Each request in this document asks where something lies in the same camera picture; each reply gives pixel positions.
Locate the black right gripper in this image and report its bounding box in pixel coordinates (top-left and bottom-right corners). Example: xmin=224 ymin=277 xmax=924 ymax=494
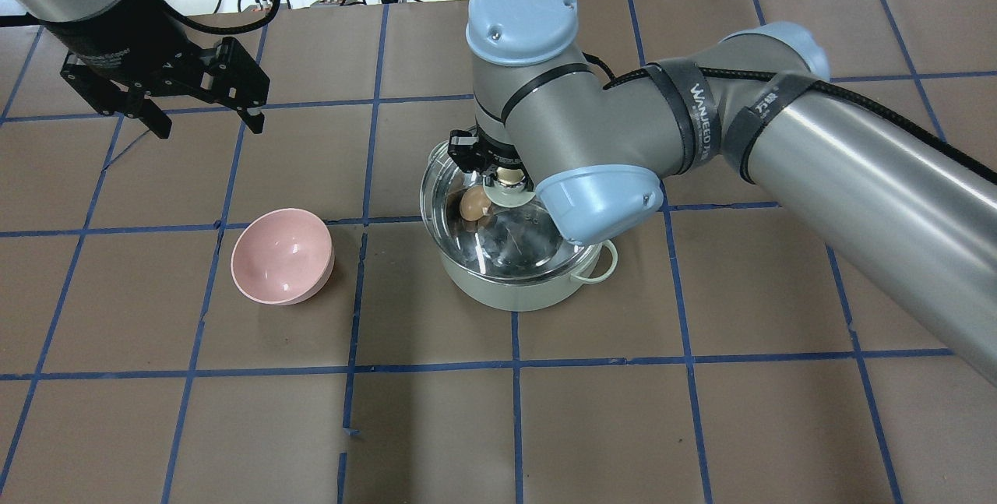
xmin=446 ymin=129 xmax=526 ymax=174

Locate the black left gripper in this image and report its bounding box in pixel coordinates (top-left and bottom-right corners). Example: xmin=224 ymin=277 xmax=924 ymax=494
xmin=61 ymin=33 xmax=270 ymax=139

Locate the brown egg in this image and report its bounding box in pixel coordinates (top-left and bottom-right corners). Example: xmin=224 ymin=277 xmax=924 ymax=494
xmin=459 ymin=187 xmax=494 ymax=221

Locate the glass pot lid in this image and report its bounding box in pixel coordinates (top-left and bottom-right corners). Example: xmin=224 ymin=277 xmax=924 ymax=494
xmin=420 ymin=143 xmax=601 ymax=284

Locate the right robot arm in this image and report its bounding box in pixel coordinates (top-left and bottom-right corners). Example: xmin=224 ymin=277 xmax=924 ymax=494
xmin=449 ymin=0 xmax=996 ymax=381

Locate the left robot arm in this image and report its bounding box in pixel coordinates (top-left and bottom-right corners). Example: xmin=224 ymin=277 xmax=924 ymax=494
xmin=3 ymin=0 xmax=277 ymax=139

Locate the mint green steel pot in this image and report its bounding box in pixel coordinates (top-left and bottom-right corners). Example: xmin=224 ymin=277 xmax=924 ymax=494
xmin=420 ymin=143 xmax=619 ymax=312

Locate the pink bowl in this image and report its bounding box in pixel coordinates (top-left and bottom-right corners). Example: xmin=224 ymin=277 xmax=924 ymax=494
xmin=229 ymin=208 xmax=335 ymax=306

